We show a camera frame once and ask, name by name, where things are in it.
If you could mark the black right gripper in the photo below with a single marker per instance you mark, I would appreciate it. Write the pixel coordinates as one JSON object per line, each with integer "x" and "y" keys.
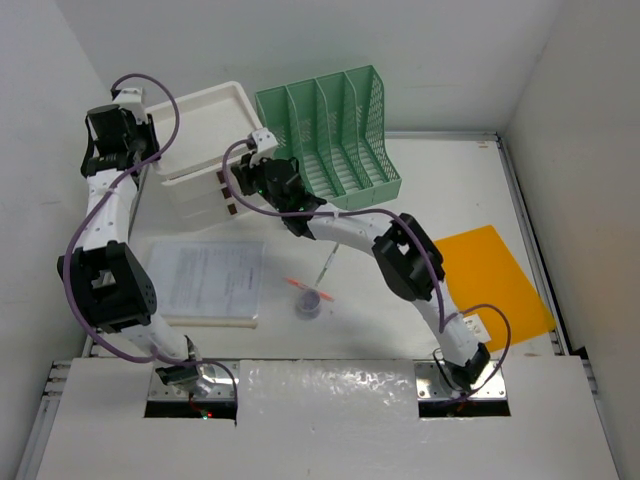
{"x": 246, "y": 170}

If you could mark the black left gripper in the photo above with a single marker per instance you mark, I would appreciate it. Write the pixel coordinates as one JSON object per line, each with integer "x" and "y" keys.
{"x": 147, "y": 128}

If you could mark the white drawer organizer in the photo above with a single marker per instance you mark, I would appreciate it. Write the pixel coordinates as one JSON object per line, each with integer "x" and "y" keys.
{"x": 190, "y": 171}

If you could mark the orange highlighter pen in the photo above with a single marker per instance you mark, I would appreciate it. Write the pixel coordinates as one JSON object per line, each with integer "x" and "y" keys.
{"x": 304, "y": 287}

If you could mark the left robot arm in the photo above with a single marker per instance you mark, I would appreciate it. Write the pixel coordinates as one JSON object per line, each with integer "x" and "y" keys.
{"x": 111, "y": 289}

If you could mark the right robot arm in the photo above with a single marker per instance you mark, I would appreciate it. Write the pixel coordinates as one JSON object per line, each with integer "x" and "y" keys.
{"x": 409, "y": 261}

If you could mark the green mesh file rack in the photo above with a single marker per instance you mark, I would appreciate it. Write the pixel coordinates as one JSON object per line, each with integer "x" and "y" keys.
{"x": 334, "y": 125}

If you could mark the clear mesh document pouch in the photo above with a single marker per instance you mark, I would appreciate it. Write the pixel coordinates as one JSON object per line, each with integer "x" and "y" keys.
{"x": 207, "y": 284}

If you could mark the orange folder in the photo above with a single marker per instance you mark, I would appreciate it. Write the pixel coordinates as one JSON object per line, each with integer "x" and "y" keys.
{"x": 480, "y": 269}

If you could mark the white front cover board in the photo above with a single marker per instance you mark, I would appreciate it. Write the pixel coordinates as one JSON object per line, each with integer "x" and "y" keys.
{"x": 328, "y": 420}

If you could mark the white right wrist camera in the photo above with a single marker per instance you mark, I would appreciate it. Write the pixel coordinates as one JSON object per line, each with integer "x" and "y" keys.
{"x": 262, "y": 143}

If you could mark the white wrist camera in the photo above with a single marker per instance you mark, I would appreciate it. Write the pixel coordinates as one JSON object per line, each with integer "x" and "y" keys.
{"x": 262, "y": 143}
{"x": 133, "y": 101}

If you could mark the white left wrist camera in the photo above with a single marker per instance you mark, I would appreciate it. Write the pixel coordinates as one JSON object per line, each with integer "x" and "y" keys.
{"x": 133, "y": 101}

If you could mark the aluminium table edge rail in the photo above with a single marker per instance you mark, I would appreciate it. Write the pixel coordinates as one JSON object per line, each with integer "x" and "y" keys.
{"x": 454, "y": 181}

